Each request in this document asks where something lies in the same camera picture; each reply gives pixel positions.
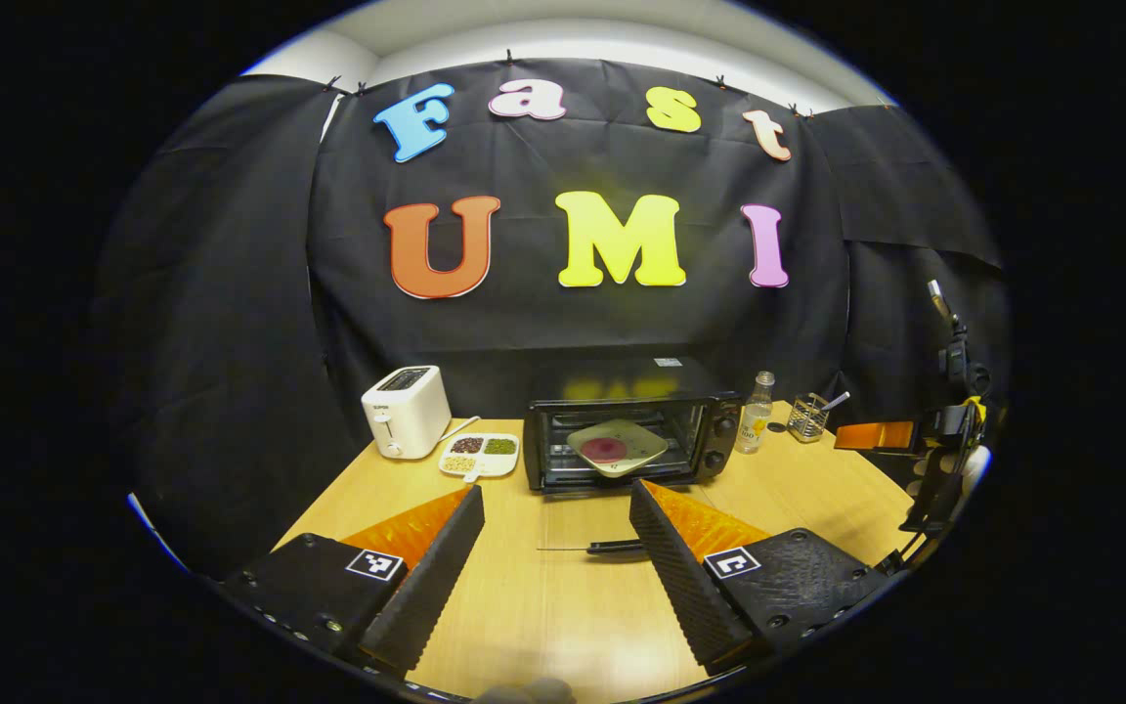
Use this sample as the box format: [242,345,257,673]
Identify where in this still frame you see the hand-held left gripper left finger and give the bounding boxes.
[219,484,486,678]

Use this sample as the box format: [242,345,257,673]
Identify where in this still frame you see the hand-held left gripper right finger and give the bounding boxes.
[629,479,891,676]

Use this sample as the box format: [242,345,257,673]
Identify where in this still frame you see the white square food plate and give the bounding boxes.
[566,418,670,478]

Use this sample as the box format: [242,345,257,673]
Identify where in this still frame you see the black electric oven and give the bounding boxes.
[524,357,745,558]

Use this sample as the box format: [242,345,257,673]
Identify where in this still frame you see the clear square holder cup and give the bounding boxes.
[786,393,830,443]

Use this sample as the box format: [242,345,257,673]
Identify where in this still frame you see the clear glass bottle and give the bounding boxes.
[734,371,776,455]

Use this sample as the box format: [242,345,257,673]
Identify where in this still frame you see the white divided snack plate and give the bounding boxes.
[438,433,521,483]

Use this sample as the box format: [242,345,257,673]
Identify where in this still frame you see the white toaster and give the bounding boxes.
[361,366,453,461]

